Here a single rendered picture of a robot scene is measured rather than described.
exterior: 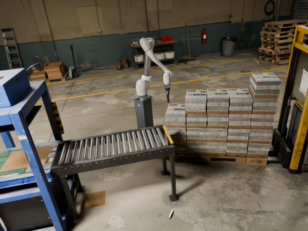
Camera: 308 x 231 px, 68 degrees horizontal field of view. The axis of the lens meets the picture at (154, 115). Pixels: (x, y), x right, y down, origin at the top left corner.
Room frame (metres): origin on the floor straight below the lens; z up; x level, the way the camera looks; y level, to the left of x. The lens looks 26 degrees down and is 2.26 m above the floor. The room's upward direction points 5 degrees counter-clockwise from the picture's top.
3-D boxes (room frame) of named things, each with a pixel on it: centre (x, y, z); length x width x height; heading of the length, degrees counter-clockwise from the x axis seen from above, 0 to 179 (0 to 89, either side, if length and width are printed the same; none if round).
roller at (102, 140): (2.28, 0.64, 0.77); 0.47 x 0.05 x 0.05; 9
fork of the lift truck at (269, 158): (2.75, -1.28, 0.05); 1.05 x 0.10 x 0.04; 77
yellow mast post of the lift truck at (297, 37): (3.05, -1.98, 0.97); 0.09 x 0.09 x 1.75; 77
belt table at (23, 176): (2.14, 1.51, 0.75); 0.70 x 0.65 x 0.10; 99
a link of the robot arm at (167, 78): (3.12, -0.23, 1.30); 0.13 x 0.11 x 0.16; 159
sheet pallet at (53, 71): (8.27, 3.68, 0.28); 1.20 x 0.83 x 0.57; 99
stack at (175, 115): (2.98, -0.77, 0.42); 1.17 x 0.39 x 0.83; 77
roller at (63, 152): (2.21, 1.09, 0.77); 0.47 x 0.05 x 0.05; 9
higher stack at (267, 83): (2.82, -1.48, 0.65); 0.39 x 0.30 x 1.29; 167
